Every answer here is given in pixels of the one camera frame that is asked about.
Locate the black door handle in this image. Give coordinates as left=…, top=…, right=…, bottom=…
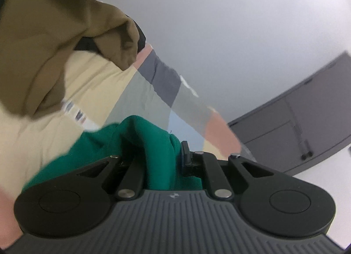
left=300, top=139, right=313, bottom=161

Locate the grey door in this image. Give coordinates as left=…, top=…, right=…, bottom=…
left=228, top=52, right=351, bottom=177

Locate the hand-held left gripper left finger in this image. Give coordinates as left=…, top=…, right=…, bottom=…
left=75, top=155, right=145, bottom=200

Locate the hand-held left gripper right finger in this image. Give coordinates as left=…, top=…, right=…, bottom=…
left=179, top=140, right=275, bottom=200

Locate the brown garment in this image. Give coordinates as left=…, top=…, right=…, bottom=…
left=0, top=0, right=141, bottom=120

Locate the patchwork bed quilt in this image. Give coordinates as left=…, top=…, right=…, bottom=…
left=0, top=43, right=258, bottom=245

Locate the green hoodie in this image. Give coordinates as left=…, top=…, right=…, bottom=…
left=22, top=115, right=204, bottom=193

